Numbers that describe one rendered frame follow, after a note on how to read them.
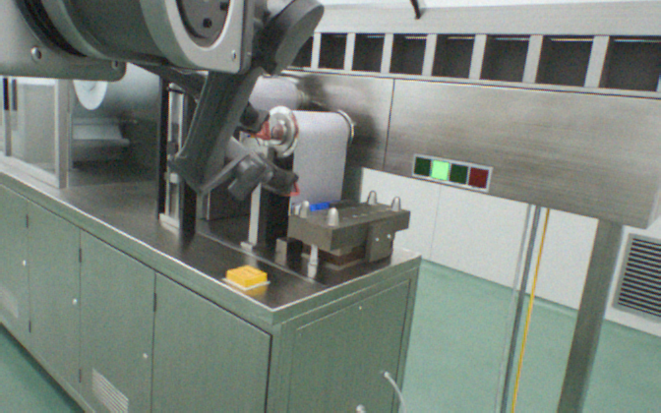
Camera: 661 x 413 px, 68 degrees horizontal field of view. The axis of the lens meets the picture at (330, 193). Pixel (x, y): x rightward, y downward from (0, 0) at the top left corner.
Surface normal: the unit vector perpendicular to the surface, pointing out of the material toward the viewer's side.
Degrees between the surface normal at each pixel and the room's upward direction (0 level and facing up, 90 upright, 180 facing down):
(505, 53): 90
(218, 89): 120
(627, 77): 90
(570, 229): 90
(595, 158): 90
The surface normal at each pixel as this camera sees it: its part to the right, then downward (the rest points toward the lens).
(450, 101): -0.64, 0.10
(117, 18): -0.20, 0.80
